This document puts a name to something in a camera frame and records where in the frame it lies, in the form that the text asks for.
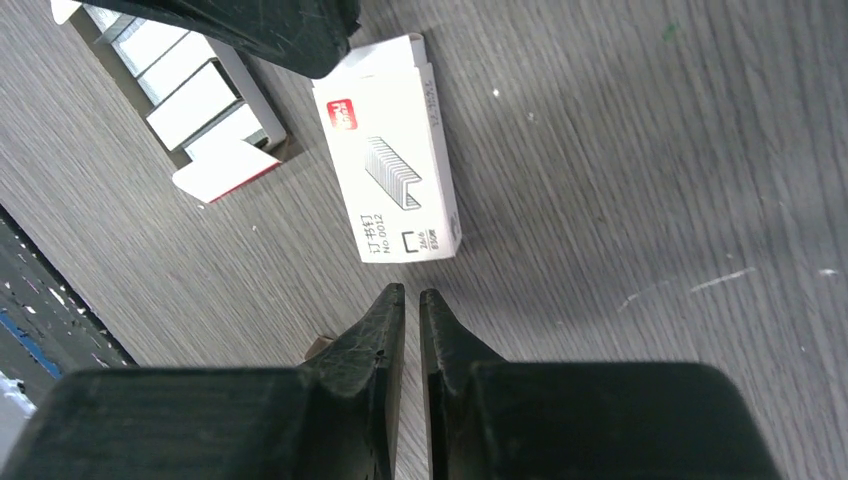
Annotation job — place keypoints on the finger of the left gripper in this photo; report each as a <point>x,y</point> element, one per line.
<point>307,37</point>

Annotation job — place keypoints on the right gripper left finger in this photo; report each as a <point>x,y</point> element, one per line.
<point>334,416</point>

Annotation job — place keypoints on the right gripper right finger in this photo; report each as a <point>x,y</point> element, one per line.
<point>489,418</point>

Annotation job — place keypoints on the white staple box sleeve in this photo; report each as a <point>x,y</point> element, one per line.
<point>380,113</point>

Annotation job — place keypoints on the lower open staple tray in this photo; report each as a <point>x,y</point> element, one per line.
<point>197,96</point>

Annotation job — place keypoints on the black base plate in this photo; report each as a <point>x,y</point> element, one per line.
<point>47,330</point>

